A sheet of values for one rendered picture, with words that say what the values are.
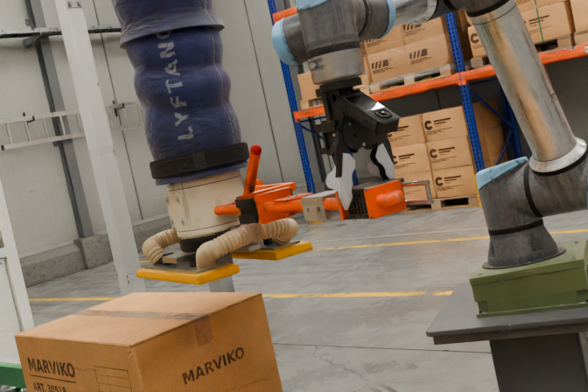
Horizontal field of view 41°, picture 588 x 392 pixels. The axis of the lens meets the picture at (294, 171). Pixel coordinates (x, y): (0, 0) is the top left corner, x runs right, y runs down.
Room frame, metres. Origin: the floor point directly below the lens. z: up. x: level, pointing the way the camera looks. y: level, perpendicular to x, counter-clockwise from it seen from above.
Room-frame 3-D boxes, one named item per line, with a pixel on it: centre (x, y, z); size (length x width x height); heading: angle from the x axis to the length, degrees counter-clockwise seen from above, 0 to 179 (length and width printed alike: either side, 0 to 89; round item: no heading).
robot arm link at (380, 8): (1.40, -0.17, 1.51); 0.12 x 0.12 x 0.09; 53
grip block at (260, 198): (1.57, 0.07, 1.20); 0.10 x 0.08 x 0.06; 123
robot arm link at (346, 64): (1.30, -0.10, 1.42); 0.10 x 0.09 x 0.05; 122
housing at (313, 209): (1.39, -0.05, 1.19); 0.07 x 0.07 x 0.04; 33
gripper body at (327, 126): (1.31, -0.10, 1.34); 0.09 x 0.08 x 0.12; 32
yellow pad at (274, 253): (1.83, 0.13, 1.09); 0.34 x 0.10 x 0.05; 33
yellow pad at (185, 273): (1.73, 0.29, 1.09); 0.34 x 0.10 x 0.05; 33
